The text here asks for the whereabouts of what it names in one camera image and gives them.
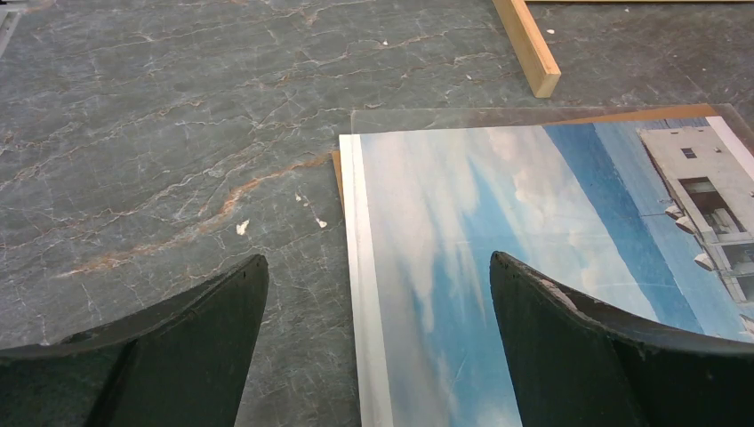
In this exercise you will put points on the building and sky photo print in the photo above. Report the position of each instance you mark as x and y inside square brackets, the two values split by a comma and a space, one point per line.
[654, 217]

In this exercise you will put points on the wooden clothes rack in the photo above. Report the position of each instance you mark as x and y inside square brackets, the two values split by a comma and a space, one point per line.
[633, 52]

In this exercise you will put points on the brown cardboard backing board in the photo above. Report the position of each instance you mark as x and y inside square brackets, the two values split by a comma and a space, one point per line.
[642, 114]

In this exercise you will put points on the clear acrylic sheet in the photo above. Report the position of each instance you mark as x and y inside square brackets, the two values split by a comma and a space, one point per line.
[447, 116]

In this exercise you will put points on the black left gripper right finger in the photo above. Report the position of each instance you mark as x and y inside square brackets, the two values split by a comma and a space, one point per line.
[577, 361]

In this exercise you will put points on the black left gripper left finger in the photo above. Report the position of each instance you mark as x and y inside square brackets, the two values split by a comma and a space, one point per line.
[181, 362]

